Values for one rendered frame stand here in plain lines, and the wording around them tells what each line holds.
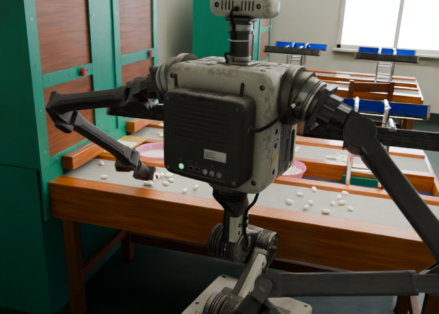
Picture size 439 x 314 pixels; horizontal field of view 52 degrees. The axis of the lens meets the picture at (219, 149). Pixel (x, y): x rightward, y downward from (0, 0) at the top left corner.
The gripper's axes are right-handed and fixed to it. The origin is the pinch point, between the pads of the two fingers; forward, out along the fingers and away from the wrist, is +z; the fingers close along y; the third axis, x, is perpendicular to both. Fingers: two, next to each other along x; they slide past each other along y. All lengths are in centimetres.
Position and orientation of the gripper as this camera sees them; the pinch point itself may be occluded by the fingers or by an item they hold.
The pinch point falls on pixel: (150, 177)
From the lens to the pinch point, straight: 224.5
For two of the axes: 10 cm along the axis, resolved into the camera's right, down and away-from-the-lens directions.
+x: -2.0, 9.3, -3.2
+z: 2.0, 3.6, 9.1
